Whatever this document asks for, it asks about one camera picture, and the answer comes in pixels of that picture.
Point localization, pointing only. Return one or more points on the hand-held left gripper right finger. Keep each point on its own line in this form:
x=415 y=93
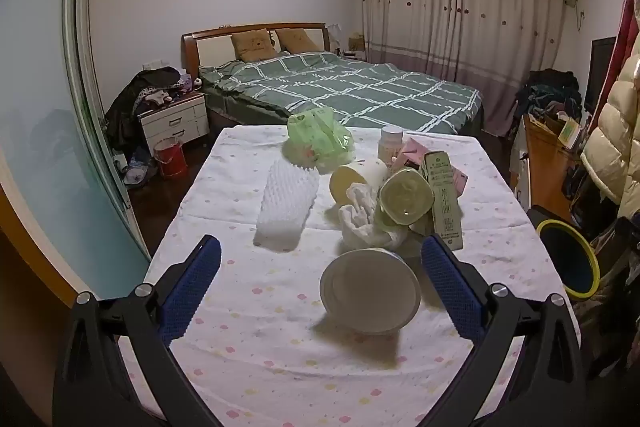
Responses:
x=450 y=287

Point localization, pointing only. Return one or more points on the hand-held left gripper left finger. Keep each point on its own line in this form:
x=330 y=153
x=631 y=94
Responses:
x=192 y=287

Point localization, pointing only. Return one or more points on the white round tin can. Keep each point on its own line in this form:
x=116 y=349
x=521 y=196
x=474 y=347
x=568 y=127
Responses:
x=370 y=292

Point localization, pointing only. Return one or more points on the clear round plastic container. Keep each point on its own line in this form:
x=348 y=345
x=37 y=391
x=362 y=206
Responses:
x=405 y=199

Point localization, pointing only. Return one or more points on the white tissue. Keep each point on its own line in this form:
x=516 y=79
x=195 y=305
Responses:
x=360 y=219

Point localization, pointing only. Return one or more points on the yellow-rimmed trash bin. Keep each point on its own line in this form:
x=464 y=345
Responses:
x=565 y=257

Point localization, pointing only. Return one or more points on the white foam packing sheet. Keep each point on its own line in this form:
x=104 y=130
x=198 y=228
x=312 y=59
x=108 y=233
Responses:
x=285 y=207

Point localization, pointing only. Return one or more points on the pink carton box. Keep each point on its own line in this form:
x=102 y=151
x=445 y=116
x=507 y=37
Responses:
x=412 y=154

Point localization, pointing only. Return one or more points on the white paper cup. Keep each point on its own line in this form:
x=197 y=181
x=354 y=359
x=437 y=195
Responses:
x=367 y=172

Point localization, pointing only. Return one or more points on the white pill bottle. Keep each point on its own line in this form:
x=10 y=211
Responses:
x=390 y=147

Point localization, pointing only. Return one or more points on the green plastic bag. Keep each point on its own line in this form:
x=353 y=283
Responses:
x=320 y=137

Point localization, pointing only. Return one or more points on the white floral tablecloth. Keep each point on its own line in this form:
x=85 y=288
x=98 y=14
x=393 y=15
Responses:
x=250 y=357

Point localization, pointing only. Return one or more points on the white drawer cabinet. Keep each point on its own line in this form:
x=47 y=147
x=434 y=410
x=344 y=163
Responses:
x=520 y=179

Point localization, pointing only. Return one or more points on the red bucket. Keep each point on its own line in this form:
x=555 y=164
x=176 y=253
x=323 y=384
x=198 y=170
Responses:
x=170 y=159

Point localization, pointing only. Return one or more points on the plastic bags on floor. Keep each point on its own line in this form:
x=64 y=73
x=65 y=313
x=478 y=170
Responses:
x=135 y=169

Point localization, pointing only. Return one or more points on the wooden desk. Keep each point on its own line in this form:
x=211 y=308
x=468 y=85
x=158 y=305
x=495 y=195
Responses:
x=545 y=157

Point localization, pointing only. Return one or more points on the white nightstand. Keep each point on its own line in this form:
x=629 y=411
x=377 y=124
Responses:
x=175 y=122

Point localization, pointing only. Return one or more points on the green card box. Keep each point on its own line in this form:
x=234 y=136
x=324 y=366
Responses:
x=569 y=133

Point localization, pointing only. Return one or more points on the glass wardrobe sliding door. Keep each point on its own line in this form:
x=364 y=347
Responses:
x=40 y=157

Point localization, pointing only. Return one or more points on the pile of dark clothes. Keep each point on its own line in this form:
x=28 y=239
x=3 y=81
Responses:
x=150 y=82

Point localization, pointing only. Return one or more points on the heap of dark clothing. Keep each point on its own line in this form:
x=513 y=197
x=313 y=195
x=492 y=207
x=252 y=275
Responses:
x=550 y=92

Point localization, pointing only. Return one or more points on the cream puffer jacket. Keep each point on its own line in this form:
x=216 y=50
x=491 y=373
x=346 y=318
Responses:
x=615 y=142

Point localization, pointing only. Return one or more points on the green checked duvet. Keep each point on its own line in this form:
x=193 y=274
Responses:
x=350 y=87

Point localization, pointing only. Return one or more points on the wooden bed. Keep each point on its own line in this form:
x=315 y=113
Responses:
x=215 y=42

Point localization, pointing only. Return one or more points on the brown bear pillow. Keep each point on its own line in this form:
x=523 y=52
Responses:
x=252 y=44
x=297 y=39

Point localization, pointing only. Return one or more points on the black television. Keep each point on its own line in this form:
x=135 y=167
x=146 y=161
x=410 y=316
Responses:
x=600 y=72

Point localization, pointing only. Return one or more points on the tissue box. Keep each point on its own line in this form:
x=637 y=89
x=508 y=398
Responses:
x=356 y=42

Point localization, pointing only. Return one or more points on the beige and pink curtain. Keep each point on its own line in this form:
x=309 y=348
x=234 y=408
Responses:
x=450 y=7

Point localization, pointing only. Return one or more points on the red garment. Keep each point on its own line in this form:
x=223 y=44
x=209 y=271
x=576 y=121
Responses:
x=631 y=22

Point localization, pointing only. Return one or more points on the white wall socket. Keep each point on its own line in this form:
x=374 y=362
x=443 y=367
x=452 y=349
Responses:
x=157 y=65

